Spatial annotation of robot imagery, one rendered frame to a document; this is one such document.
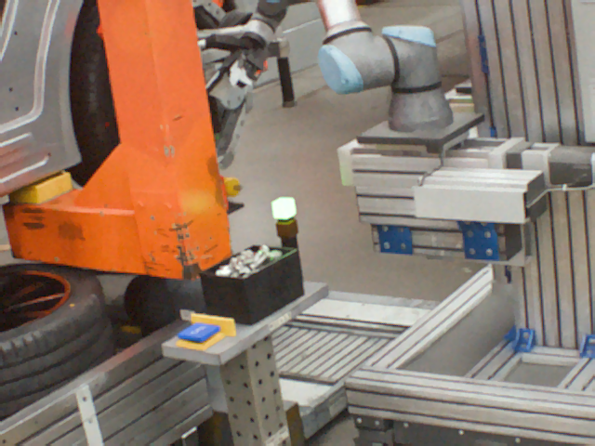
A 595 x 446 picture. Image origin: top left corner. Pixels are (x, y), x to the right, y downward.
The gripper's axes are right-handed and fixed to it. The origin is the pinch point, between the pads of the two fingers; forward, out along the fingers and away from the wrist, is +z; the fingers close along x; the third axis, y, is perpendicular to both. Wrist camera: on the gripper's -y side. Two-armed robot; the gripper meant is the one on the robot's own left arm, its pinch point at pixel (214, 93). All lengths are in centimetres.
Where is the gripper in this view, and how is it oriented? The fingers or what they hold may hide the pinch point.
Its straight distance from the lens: 306.3
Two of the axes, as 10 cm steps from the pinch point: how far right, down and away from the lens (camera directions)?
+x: -5.8, 1.8, 7.9
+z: -3.9, 7.9, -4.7
